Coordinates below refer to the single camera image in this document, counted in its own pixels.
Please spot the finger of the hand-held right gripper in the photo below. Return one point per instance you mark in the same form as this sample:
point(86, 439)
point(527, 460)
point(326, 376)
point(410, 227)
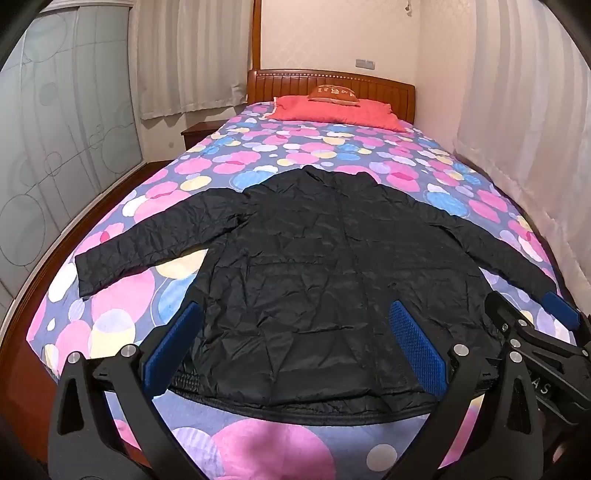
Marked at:
point(559, 308)
point(505, 314)

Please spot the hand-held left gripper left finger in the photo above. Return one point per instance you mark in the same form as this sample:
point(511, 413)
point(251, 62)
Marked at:
point(173, 344)

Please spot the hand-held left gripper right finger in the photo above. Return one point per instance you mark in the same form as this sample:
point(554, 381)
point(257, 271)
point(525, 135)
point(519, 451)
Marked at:
point(418, 350)

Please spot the black quilted jacket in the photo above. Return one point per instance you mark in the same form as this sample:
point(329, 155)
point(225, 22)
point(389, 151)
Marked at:
point(314, 277)

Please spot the colourful dotted bedsheet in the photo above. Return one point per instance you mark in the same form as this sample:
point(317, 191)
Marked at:
point(115, 295)

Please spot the long cream curtain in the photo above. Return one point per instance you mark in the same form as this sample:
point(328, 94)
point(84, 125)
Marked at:
point(521, 115)

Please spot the wooden nightstand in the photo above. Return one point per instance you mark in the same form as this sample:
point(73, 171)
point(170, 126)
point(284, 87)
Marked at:
point(198, 134)

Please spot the frosted glass wardrobe door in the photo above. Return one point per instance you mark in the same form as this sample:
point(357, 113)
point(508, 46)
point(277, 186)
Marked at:
point(60, 138)

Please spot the red pillow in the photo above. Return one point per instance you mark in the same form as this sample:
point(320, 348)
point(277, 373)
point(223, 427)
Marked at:
point(332, 114)

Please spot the small orange cushion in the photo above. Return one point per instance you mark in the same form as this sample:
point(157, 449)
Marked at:
point(333, 93)

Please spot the wooden headboard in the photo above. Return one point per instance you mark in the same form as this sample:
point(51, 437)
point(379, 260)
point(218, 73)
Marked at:
point(286, 83)

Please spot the short cream window curtain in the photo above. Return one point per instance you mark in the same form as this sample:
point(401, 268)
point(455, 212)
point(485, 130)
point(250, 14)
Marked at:
point(194, 55)

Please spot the grey wall outlet plate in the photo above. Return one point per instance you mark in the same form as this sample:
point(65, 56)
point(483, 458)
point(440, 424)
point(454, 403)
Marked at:
point(365, 62)

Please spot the white wall hook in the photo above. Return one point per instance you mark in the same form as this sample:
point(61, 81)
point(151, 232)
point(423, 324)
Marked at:
point(407, 7)

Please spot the wooden wall post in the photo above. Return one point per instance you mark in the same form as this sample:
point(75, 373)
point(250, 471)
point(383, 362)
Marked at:
point(256, 32)

